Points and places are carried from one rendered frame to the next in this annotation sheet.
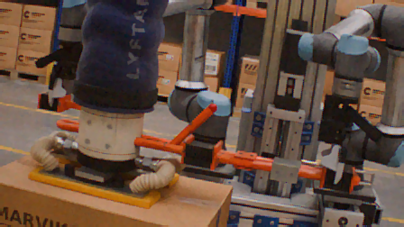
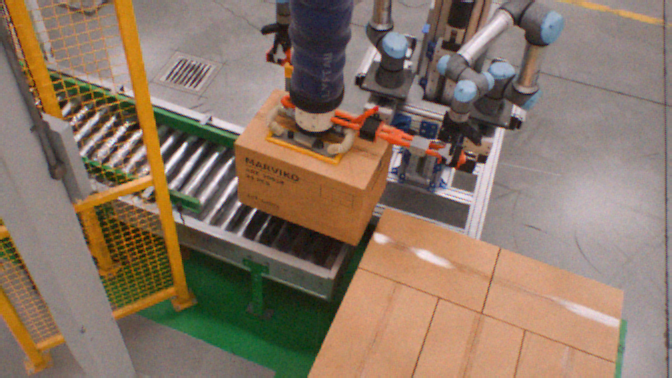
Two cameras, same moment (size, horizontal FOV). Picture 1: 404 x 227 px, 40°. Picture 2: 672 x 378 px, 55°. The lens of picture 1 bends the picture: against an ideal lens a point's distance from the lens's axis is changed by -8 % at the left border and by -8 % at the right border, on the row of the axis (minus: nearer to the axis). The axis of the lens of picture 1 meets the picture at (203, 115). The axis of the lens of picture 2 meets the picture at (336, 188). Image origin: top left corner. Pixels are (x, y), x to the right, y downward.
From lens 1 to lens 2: 159 cm
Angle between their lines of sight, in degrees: 39
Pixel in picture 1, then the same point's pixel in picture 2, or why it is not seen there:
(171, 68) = not seen: outside the picture
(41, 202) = (274, 161)
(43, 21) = not seen: outside the picture
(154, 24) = (337, 65)
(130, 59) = (323, 87)
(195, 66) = (383, 14)
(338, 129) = (450, 136)
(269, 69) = (441, 14)
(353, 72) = (461, 110)
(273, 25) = not seen: outside the picture
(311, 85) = (474, 27)
